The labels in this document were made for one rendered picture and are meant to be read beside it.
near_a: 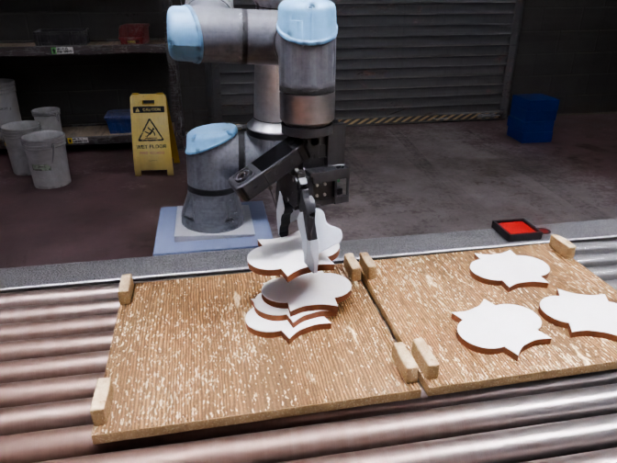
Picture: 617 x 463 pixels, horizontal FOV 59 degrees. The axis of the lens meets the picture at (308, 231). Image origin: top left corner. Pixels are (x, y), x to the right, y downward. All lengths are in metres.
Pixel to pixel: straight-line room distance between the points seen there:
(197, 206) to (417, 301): 0.59
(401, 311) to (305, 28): 0.46
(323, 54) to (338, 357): 0.41
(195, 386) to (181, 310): 0.18
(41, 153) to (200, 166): 3.15
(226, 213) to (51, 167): 3.17
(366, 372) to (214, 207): 0.64
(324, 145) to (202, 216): 0.56
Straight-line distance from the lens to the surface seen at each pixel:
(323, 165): 0.77
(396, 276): 0.98
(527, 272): 1.03
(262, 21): 0.80
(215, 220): 1.26
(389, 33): 5.70
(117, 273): 1.08
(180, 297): 0.93
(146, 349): 0.83
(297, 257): 0.80
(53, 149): 4.31
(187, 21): 0.80
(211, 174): 1.24
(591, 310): 0.96
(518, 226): 1.26
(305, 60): 0.70
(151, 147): 4.37
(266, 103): 1.21
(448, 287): 0.97
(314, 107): 0.72
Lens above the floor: 1.42
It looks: 25 degrees down
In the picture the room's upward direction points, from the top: straight up
